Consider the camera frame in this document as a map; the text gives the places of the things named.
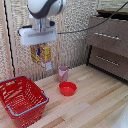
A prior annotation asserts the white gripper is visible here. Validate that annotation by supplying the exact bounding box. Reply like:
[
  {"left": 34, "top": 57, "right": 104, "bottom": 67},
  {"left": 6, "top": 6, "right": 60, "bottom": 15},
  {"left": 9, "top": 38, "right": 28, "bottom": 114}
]
[{"left": 18, "top": 25, "right": 59, "bottom": 47}]

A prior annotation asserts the pink cup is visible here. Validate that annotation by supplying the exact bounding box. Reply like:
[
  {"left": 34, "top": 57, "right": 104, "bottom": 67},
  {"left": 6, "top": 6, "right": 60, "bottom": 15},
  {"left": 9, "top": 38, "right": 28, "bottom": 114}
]
[{"left": 57, "top": 65, "right": 70, "bottom": 83}]

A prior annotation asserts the silver drawer handle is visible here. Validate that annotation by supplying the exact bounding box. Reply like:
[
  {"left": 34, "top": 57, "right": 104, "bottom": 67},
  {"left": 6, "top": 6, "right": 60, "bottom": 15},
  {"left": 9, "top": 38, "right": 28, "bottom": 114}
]
[
  {"left": 95, "top": 55, "right": 120, "bottom": 68},
  {"left": 93, "top": 31, "right": 122, "bottom": 41}
]

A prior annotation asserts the red shopping basket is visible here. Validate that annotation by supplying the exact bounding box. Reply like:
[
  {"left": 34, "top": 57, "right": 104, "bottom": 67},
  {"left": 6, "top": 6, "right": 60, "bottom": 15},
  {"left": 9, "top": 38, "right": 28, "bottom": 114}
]
[{"left": 0, "top": 75, "right": 50, "bottom": 128}]

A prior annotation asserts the black cable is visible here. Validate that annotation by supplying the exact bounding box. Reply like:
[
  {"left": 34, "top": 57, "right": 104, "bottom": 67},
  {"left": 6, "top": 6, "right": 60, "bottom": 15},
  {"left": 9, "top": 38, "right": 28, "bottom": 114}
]
[{"left": 57, "top": 0, "right": 128, "bottom": 35}]

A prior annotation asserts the red bowl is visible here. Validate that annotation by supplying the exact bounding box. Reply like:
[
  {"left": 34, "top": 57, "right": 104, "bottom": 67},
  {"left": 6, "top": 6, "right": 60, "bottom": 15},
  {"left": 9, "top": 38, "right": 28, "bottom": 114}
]
[{"left": 58, "top": 81, "right": 78, "bottom": 97}]

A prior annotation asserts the brown wooden drawer cabinet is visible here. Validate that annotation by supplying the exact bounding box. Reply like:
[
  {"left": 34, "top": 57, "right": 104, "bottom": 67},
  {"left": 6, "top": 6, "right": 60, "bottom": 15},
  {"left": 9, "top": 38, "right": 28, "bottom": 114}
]
[{"left": 85, "top": 9, "right": 128, "bottom": 83}]

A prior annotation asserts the yellow granola bars box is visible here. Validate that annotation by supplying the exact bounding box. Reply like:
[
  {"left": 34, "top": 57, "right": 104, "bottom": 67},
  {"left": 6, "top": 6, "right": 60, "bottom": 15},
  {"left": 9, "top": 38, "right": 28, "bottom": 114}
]
[{"left": 30, "top": 42, "right": 53, "bottom": 71}]

